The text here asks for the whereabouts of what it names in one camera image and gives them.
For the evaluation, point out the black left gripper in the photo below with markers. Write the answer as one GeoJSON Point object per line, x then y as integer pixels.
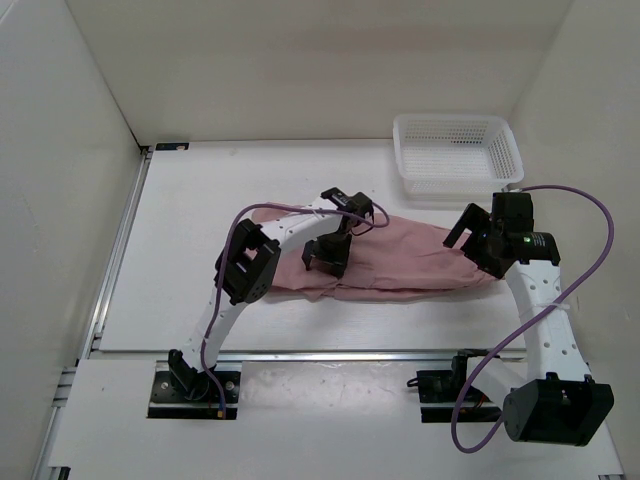
{"type": "Point", "coordinates": [337, 260]}

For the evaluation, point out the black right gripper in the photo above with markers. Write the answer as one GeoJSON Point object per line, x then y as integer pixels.
{"type": "Point", "coordinates": [474, 218]}

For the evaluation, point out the pink trousers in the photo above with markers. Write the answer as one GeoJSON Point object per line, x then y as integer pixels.
{"type": "Point", "coordinates": [403, 261]}

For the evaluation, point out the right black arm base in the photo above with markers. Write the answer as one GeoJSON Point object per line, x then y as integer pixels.
{"type": "Point", "coordinates": [437, 392]}

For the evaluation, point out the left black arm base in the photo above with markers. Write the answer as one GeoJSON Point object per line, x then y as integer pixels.
{"type": "Point", "coordinates": [170, 400]}

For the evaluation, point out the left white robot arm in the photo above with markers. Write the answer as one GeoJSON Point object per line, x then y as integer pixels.
{"type": "Point", "coordinates": [245, 269]}

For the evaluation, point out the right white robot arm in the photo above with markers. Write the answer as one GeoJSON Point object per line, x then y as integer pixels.
{"type": "Point", "coordinates": [537, 375]}

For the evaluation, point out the white plastic basket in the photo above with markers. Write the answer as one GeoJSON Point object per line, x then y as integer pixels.
{"type": "Point", "coordinates": [455, 156]}

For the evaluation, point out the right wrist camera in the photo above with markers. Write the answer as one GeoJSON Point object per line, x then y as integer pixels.
{"type": "Point", "coordinates": [512, 212]}

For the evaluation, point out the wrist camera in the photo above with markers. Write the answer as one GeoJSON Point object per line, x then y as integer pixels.
{"type": "Point", "coordinates": [361, 209]}
{"type": "Point", "coordinates": [512, 212]}

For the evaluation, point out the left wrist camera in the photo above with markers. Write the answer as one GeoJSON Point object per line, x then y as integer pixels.
{"type": "Point", "coordinates": [361, 209]}

